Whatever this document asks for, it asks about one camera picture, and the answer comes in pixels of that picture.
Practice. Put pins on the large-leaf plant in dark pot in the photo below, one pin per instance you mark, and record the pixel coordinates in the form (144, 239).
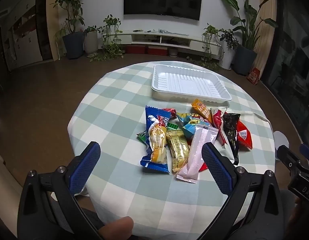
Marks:
(244, 60)

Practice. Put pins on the pale pink snack packet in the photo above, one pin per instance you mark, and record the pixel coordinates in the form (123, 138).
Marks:
(194, 152)

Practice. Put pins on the light blue yellow snack packet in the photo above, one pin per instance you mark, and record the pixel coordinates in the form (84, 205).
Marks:
(192, 117)

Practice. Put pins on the white television cabinet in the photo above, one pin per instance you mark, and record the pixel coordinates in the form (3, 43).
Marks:
(124, 38)

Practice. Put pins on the blue roll cake packet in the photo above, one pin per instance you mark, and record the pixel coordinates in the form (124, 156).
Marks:
(157, 140)

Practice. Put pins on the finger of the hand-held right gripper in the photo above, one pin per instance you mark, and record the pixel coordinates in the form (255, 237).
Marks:
(288, 158)
(308, 152)

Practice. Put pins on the small white empty pot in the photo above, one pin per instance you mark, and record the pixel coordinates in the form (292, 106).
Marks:
(173, 52)

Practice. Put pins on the person's leg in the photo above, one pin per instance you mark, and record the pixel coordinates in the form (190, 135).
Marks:
(117, 227)

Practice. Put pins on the green snack packet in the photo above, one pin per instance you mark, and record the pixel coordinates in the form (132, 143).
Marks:
(142, 136)

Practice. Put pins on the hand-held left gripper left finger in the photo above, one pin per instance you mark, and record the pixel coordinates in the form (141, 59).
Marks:
(85, 168)

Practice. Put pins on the red printed bag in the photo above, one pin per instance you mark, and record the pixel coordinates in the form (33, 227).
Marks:
(253, 76)

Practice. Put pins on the gold snack packet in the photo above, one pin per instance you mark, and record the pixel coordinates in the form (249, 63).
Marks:
(178, 152)

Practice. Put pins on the small red snack packet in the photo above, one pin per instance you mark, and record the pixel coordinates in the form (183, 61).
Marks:
(169, 111)

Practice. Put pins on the glass sliding door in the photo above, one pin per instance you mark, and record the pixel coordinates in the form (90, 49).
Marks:
(292, 55)

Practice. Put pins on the black snack packet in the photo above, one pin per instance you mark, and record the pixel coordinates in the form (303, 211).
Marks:
(232, 132)

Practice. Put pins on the orange snack packet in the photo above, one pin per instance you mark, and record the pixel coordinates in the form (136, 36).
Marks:
(200, 107)

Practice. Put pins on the white cylindrical container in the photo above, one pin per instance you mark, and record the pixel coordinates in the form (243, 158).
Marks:
(282, 140)

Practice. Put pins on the green checkered tablecloth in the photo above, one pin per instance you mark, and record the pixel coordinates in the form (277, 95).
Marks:
(114, 100)

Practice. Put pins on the beige curtain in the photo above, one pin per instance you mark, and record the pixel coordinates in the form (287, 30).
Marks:
(265, 37)

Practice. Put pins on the leafy plant in white pot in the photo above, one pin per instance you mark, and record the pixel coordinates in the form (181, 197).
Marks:
(228, 57)

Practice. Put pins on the plant in white ribbed pot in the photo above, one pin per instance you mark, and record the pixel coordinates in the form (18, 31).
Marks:
(90, 43)

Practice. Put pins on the white and red snack packet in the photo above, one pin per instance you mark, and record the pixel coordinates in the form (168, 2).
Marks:
(218, 122)

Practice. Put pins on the tall tree in dark pot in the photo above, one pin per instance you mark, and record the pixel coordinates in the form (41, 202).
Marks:
(73, 45)

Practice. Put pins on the white plastic tray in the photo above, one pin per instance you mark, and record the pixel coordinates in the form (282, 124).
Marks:
(187, 82)

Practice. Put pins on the red storage box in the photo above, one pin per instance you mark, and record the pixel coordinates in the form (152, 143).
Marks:
(157, 51)

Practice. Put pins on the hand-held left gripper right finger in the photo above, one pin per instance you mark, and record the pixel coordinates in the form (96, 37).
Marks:
(217, 170)

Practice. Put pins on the large red snack packet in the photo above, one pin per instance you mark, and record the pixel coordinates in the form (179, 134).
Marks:
(244, 135)

